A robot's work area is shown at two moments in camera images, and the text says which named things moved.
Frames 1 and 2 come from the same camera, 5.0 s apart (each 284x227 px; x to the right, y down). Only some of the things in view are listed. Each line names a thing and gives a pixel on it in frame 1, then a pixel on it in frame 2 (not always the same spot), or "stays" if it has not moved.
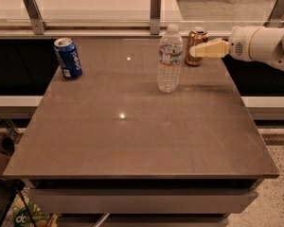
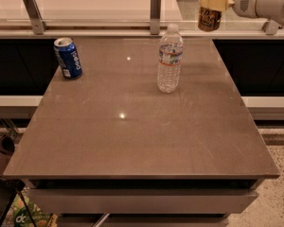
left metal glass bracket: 33,11 stays
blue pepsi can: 68,58 stays
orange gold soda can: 198,35 → 208,19
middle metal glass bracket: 155,8 stays
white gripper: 239,45 → 245,0
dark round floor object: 6,146 stays
